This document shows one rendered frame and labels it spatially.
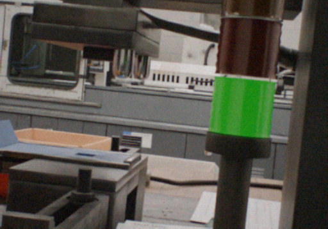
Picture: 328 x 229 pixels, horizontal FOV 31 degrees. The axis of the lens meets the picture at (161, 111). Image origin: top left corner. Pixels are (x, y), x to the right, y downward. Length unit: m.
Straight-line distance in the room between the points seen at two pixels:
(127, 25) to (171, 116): 4.59
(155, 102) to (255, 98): 4.81
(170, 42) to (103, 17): 6.54
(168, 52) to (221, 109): 6.74
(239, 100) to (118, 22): 0.23
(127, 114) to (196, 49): 1.01
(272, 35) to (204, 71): 5.03
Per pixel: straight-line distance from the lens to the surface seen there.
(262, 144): 0.35
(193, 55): 5.71
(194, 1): 0.58
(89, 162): 0.61
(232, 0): 0.36
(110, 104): 5.24
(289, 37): 7.07
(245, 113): 0.35
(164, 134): 5.15
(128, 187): 0.60
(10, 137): 0.70
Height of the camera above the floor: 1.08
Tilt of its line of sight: 3 degrees down
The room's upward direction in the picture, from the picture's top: 6 degrees clockwise
